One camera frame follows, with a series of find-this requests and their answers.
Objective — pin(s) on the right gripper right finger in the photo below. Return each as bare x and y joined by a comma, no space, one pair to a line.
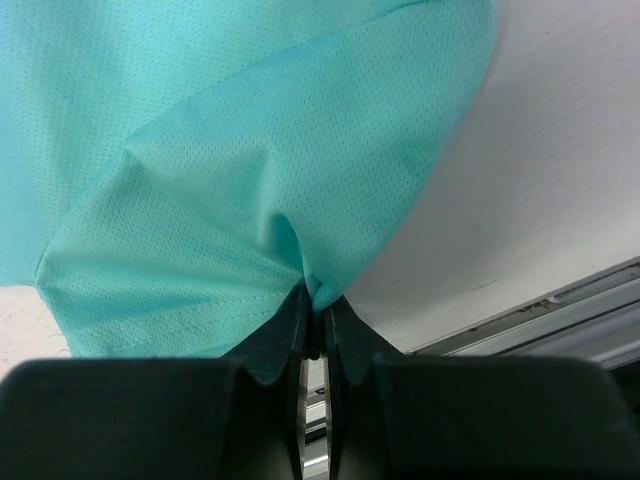
351,344

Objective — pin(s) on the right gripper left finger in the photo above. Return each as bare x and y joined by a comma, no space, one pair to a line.
276,349

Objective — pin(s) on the mint green t shirt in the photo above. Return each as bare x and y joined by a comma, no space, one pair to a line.
170,170

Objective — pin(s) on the aluminium frame rail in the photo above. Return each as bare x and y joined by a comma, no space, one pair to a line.
594,319

